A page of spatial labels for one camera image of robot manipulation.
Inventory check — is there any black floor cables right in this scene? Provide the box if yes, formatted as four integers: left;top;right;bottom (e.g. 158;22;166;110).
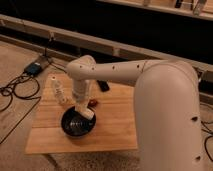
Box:
199;103;213;164

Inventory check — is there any clear plastic water bottle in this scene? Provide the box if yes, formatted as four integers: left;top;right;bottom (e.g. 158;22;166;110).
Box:
51;76;68;105

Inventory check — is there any black floor cable left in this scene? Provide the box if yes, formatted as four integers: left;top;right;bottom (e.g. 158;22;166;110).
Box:
0;73;42;144

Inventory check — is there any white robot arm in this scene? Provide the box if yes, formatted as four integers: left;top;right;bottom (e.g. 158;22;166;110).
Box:
66;55;205;171

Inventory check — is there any long wooden rail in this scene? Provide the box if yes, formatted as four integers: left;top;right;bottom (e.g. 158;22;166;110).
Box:
0;14;213;86

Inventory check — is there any black smartphone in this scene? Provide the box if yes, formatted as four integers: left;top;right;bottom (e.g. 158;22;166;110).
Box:
98;81;110;92

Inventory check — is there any white sponge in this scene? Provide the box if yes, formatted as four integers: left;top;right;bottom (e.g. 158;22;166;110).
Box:
80;108;94;120

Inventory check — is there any brown oblong object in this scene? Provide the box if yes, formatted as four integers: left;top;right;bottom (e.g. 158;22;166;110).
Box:
88;99;98;107

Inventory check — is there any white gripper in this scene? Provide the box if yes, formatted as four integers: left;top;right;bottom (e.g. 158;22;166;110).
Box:
72;80;90;112

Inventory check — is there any wooden table board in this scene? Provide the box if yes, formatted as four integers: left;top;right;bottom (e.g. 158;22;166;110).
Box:
25;74;137;154

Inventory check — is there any black power adapter box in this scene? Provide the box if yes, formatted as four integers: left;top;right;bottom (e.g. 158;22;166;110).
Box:
24;62;42;76

